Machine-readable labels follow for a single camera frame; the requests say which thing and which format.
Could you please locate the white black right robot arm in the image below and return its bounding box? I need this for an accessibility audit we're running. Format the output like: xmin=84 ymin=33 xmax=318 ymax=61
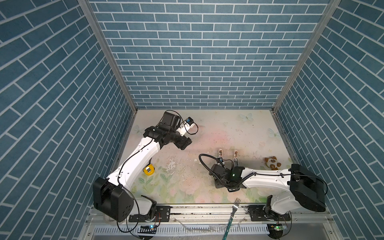
xmin=199 ymin=154 xmax=328 ymax=221

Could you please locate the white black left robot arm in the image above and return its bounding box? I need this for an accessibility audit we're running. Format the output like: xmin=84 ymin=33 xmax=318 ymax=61
xmin=92 ymin=111 xmax=196 ymax=223

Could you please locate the yellow small object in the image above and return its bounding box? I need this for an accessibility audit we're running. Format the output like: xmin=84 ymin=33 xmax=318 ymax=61
xmin=143 ymin=164 xmax=155 ymax=176

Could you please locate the brown white plush toy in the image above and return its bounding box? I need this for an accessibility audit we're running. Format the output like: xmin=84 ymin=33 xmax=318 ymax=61
xmin=264 ymin=156 xmax=282 ymax=171

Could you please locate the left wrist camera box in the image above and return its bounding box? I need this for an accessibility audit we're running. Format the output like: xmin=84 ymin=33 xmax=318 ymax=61
xmin=177 ymin=117 xmax=195 ymax=136

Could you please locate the green handled fork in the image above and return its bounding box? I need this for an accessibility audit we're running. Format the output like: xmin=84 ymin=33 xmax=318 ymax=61
xmin=222 ymin=198 xmax=241 ymax=240

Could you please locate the aluminium corner post left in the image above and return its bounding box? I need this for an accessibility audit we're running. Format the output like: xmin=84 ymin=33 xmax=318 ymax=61
xmin=78 ymin=0 xmax=138 ymax=115

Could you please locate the aluminium corner post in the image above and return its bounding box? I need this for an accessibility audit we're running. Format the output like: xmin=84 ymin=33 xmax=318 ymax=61
xmin=271 ymin=0 xmax=341 ymax=115
xmin=78 ymin=0 xmax=138 ymax=115

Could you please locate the aluminium corner post right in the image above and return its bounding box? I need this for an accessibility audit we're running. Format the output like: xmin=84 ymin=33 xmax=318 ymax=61
xmin=271 ymin=0 xmax=341 ymax=115

